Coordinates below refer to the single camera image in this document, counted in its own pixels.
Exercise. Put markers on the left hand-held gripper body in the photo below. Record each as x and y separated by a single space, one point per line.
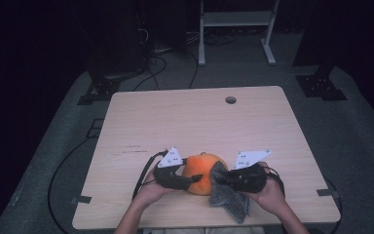
168 177

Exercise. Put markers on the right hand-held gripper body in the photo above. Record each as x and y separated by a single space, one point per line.
248 178

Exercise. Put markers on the orange round fruit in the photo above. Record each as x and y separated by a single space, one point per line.
201 174

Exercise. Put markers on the grey fuzzy cloth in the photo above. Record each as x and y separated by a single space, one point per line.
229 201

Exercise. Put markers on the person's left hand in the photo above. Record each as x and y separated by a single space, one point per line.
151 191

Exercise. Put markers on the person's right hand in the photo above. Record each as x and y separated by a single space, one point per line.
269 198

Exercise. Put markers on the person's light clothing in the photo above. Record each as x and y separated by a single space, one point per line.
204 231

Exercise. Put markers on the grey tape strip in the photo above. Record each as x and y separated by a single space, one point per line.
328 192
82 199

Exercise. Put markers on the black stand base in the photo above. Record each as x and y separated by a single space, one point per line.
321 86
100 89

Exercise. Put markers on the dark equipment cabinet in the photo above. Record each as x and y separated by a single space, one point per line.
120 35

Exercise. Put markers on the white metal stand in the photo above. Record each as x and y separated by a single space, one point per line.
237 19

